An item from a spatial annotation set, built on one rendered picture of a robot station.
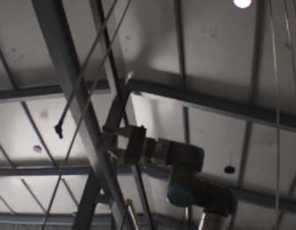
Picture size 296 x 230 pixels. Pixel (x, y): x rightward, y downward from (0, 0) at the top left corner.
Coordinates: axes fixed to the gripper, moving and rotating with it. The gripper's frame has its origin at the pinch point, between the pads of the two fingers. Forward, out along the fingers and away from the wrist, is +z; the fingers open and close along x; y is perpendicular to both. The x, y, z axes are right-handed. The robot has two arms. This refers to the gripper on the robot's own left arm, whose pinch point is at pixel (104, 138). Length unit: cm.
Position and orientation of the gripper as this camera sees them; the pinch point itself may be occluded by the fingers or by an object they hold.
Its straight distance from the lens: 133.3
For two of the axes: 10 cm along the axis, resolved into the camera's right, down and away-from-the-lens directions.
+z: -9.8, -2.2, 0.3
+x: -1.9, 7.6, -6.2
